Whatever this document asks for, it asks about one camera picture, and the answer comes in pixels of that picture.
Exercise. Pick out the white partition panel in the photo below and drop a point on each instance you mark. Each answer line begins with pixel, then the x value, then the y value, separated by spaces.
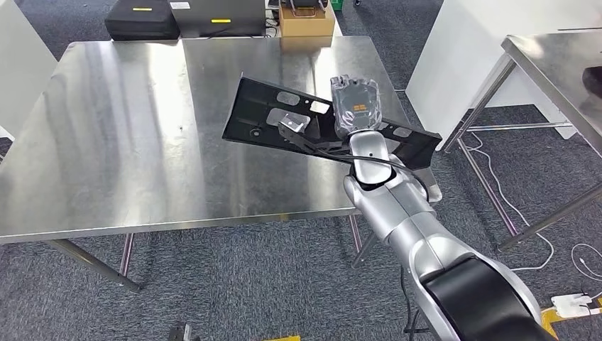
pixel 470 47
pixel 19 70

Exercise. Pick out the black remote controller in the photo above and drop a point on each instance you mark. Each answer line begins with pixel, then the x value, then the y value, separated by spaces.
pixel 305 3

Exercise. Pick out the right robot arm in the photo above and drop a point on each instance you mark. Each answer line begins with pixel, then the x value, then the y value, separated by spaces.
pixel 409 212

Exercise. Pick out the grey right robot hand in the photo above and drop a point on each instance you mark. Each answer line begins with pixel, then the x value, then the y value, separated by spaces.
pixel 357 103

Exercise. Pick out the green plastic crate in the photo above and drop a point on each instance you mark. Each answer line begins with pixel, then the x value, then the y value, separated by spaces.
pixel 336 4

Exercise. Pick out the yellow floor tape square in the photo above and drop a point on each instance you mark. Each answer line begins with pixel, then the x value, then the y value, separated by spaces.
pixel 282 338
pixel 548 320

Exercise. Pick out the stainless steel table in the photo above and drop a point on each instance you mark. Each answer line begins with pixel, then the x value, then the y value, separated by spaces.
pixel 555 61

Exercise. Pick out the white power strip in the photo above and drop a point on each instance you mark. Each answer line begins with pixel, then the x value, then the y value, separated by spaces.
pixel 571 306

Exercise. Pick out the black hard case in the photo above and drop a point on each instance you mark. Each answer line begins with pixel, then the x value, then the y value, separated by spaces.
pixel 141 21

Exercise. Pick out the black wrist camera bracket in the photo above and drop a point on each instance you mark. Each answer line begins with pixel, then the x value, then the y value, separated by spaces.
pixel 310 143

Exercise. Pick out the grey laptop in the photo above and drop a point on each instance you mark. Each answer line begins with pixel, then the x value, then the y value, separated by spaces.
pixel 216 14

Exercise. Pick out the brown cardboard box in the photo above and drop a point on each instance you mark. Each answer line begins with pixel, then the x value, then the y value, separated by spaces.
pixel 305 26

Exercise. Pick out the long black plastic trim part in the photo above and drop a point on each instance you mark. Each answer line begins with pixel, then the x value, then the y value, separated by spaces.
pixel 254 108

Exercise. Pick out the stainless steel workbench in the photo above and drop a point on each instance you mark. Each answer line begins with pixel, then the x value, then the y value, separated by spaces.
pixel 117 141

